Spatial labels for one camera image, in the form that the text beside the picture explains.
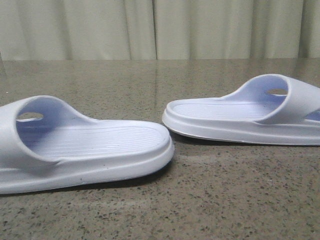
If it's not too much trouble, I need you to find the pale green curtain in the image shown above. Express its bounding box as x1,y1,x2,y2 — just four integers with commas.
0,0,320,60

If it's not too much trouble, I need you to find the pale blue slipper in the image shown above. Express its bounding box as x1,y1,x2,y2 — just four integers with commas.
162,74,320,146
0,95,174,194

